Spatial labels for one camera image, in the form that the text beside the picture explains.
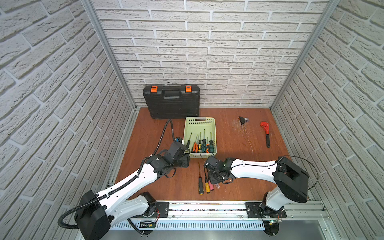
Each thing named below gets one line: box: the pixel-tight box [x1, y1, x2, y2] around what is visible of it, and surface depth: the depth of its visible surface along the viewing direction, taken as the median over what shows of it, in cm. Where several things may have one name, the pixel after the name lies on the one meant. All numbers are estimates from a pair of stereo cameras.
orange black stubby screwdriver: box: [206, 137, 210, 154], surface depth 94 cm
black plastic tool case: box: [143, 84, 200, 120], surface depth 96 cm
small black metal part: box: [238, 116, 246, 125], surface depth 112 cm
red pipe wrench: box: [260, 121, 271, 148], surface depth 108 cm
